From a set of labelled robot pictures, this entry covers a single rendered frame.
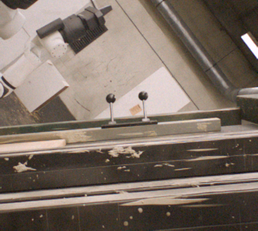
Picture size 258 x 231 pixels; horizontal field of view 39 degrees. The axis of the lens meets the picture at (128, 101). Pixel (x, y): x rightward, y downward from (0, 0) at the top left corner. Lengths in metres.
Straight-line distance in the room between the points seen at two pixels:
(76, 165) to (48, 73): 5.42
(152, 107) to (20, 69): 3.57
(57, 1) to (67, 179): 2.84
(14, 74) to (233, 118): 0.89
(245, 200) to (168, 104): 4.40
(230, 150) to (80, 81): 8.61
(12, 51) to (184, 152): 2.89
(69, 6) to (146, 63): 5.95
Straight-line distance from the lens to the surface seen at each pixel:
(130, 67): 9.21
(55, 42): 1.30
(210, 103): 9.38
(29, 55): 1.34
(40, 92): 6.15
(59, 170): 0.74
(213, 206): 0.41
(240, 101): 1.60
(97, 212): 0.41
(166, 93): 4.80
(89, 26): 1.35
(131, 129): 1.29
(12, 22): 0.78
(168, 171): 0.73
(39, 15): 3.48
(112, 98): 1.34
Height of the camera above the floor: 1.51
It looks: 1 degrees down
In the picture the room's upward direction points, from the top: 53 degrees clockwise
